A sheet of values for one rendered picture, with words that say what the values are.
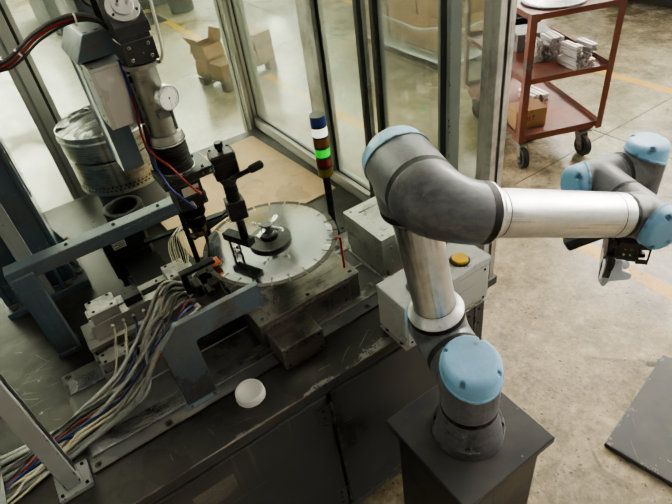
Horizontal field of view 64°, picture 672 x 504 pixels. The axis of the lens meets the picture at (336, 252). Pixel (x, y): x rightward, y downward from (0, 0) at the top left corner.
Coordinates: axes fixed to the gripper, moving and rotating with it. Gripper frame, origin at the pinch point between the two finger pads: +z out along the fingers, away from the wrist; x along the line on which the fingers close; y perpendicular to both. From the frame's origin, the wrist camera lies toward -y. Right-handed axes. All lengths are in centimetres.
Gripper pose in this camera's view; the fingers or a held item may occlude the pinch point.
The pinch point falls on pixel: (600, 280)
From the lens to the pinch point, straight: 135.5
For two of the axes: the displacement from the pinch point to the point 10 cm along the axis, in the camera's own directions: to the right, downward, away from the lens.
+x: 2.8, -6.4, 7.2
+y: 9.5, 1.0, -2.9
